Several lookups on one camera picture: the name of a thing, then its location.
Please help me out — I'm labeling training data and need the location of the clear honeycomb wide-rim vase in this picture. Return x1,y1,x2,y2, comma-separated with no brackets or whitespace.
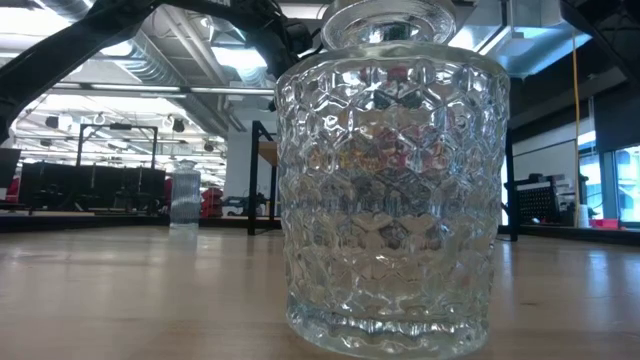
273,0,511,360

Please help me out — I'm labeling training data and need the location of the clear tall ribbed glass vase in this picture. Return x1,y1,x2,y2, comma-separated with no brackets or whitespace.
168,158,203,232

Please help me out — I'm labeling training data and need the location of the red tool cabinet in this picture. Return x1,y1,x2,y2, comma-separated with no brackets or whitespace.
200,187,225,219

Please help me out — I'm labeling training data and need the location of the long ceiling light strip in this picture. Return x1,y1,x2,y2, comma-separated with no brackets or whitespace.
49,79,276,99

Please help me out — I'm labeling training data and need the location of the black pegboard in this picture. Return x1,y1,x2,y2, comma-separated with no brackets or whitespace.
514,179,564,226

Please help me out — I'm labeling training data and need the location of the black workbench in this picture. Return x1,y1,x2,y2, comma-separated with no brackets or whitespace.
17,160,169,214

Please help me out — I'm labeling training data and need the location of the silver corrugated air duct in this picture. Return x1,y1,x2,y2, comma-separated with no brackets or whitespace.
114,27,236,139

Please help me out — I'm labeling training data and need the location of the black metal gantry frame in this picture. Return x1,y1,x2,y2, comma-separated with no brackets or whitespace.
74,123,160,169

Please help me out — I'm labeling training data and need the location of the yellow cable black plug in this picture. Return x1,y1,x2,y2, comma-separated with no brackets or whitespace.
571,34,581,229

